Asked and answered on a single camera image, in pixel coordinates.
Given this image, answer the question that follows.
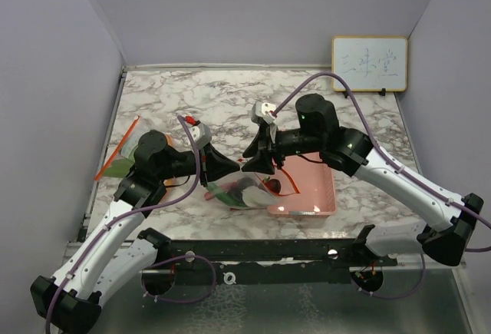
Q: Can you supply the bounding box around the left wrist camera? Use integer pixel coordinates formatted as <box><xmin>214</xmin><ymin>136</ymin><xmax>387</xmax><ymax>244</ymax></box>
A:
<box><xmin>185</xmin><ymin>116</ymin><xmax>212</xmax><ymax>150</ymax></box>

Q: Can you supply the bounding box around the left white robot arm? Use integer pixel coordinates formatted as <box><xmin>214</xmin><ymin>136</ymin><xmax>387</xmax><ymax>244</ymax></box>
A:
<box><xmin>30</xmin><ymin>124</ymin><xmax>240</xmax><ymax>333</ymax></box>

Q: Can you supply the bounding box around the green leaf vegetable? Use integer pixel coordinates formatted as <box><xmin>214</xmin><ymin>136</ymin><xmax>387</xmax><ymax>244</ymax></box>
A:
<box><xmin>101</xmin><ymin>157</ymin><xmax>133</xmax><ymax>179</ymax></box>

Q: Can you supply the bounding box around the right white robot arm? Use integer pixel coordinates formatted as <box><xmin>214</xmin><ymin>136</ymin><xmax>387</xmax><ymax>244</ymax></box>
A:
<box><xmin>242</xmin><ymin>94</ymin><xmax>484</xmax><ymax>266</ymax></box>

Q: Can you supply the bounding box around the clear orange-zip bag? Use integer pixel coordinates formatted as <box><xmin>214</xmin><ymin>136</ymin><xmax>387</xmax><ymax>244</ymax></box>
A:
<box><xmin>203</xmin><ymin>170</ymin><xmax>300</xmax><ymax>210</ymax></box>
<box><xmin>94</xmin><ymin>115</ymin><xmax>150</xmax><ymax>181</ymax></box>

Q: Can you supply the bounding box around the pink plastic basket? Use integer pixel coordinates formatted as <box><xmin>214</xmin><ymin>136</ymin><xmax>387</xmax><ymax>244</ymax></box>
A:
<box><xmin>267</xmin><ymin>153</ymin><xmax>338</xmax><ymax>218</ymax></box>

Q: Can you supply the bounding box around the green cucumber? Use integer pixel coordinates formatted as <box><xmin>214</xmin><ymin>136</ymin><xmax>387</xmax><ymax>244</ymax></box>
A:
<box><xmin>204</xmin><ymin>181</ymin><xmax>247</xmax><ymax>209</ymax></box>

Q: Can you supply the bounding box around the dark red cherry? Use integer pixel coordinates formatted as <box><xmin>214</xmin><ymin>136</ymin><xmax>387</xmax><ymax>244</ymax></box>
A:
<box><xmin>265</xmin><ymin>179</ymin><xmax>282</xmax><ymax>193</ymax></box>

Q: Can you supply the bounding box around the purple cable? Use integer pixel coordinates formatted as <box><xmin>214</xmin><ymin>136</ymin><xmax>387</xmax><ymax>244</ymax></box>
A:
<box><xmin>270</xmin><ymin>71</ymin><xmax>491</xmax><ymax>299</ymax></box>
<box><xmin>44</xmin><ymin>114</ymin><xmax>218</xmax><ymax>334</ymax></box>

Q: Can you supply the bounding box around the white garlic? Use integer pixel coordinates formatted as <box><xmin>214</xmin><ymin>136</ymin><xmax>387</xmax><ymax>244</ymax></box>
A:
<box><xmin>242</xmin><ymin>187</ymin><xmax>276</xmax><ymax>208</ymax></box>

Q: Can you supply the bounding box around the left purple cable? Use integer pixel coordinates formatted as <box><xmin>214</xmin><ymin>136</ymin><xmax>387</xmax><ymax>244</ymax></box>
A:
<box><xmin>44</xmin><ymin>114</ymin><xmax>218</xmax><ymax>334</ymax></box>

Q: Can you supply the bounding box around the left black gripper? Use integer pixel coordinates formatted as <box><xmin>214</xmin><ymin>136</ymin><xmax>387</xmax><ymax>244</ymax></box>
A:
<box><xmin>157</xmin><ymin>141</ymin><xmax>241</xmax><ymax>187</ymax></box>

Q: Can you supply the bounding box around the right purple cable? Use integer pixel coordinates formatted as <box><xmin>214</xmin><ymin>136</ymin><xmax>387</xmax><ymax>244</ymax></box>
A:
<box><xmin>270</xmin><ymin>71</ymin><xmax>491</xmax><ymax>299</ymax></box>

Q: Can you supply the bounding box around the small framed whiteboard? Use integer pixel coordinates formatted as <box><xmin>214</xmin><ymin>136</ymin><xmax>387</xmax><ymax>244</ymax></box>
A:
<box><xmin>331</xmin><ymin>36</ymin><xmax>408</xmax><ymax>92</ymax></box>

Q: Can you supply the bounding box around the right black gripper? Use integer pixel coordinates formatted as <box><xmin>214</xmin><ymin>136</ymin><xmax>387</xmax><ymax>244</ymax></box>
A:
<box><xmin>241</xmin><ymin>123</ymin><xmax>323</xmax><ymax>175</ymax></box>

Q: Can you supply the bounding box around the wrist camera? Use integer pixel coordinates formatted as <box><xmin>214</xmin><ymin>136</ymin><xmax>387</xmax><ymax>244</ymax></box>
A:
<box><xmin>185</xmin><ymin>116</ymin><xmax>212</xmax><ymax>150</ymax></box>
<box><xmin>251</xmin><ymin>101</ymin><xmax>278</xmax><ymax>143</ymax></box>

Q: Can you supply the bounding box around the dark mangosteen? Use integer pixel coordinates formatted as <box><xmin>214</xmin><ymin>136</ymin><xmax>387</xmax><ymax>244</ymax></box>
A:
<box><xmin>236</xmin><ymin>177</ymin><xmax>257</xmax><ymax>192</ymax></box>

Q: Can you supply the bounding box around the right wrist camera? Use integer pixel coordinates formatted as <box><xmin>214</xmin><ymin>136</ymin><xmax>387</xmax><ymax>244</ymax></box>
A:
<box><xmin>251</xmin><ymin>101</ymin><xmax>278</xmax><ymax>143</ymax></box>

